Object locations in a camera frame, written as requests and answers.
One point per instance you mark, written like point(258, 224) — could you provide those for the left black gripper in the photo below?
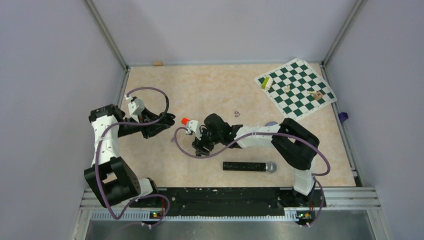
point(153, 128)

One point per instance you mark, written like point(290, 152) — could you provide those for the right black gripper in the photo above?
point(199, 145)

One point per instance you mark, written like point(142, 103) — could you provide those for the grey oval charging case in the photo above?
point(271, 123)

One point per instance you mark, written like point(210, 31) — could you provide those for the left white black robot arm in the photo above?
point(110, 178)

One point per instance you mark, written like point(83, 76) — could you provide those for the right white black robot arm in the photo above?
point(294, 143)

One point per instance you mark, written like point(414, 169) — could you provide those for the red rectangular block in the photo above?
point(184, 121)

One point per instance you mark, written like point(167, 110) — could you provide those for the small wooden block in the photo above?
point(157, 63)

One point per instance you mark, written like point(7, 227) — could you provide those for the black microphone silver head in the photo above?
point(269, 167)

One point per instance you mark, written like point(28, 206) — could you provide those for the green white block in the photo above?
point(265, 82)

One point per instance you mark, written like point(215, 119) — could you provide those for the beige chess piece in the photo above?
point(287, 89)

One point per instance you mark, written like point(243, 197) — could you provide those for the green white chessboard mat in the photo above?
point(304, 82)

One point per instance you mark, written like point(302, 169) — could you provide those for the wooden letter cube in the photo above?
point(317, 96)

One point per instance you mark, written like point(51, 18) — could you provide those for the purple small object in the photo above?
point(343, 116)

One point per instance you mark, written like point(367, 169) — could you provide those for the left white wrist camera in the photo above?
point(136, 107)

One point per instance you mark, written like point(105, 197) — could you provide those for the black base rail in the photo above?
point(239, 201)

